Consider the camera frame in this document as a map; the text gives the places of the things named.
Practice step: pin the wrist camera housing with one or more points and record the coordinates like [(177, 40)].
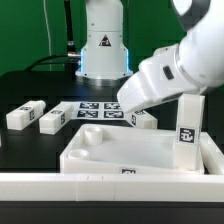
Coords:
[(166, 61)]

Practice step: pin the white desk top tray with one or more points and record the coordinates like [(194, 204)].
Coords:
[(106, 149)]

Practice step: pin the white L-shaped fence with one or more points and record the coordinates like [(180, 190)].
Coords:
[(206, 187)]

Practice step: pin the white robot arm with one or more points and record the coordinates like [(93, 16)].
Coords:
[(193, 65)]

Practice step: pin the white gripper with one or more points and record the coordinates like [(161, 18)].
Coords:
[(144, 90)]

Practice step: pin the marker tag sheet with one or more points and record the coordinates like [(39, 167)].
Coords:
[(96, 110)]

